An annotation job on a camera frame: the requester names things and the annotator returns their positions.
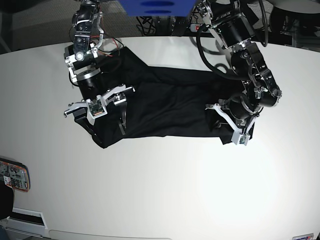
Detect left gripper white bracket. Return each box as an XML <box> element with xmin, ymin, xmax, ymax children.
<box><xmin>205</xmin><ymin>95</ymin><xmax>263</xmax><ymax>146</ymax></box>

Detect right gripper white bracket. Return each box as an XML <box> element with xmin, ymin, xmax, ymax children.
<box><xmin>63</xmin><ymin>84</ymin><xmax>136</xmax><ymax>146</ymax></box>

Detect black T-shirt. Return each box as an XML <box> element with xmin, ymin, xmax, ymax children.
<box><xmin>72</xmin><ymin>46</ymin><xmax>256</xmax><ymax>149</ymax></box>

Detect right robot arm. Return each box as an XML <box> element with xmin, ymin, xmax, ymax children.
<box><xmin>63</xmin><ymin>0</ymin><xmax>135</xmax><ymax>147</ymax></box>

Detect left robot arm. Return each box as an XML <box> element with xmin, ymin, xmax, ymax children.
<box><xmin>196</xmin><ymin>0</ymin><xmax>282</xmax><ymax>145</ymax></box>

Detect blue plastic box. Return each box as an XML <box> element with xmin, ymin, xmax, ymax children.
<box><xmin>119</xmin><ymin>0</ymin><xmax>196</xmax><ymax>17</ymax></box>

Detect white tray at table edge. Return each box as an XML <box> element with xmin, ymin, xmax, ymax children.
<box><xmin>0</xmin><ymin>207</ymin><xmax>48</xmax><ymax>240</ymax></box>

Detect small sticker label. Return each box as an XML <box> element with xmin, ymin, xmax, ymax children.
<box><xmin>292</xmin><ymin>233</ymin><xmax>314</xmax><ymax>240</ymax></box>

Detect tangled black cables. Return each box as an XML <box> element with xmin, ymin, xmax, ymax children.
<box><xmin>135</xmin><ymin>0</ymin><xmax>208</xmax><ymax>37</ymax></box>

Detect black power strip red switch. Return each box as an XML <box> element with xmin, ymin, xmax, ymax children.
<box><xmin>189</xmin><ymin>23</ymin><xmax>201</xmax><ymax>33</ymax></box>

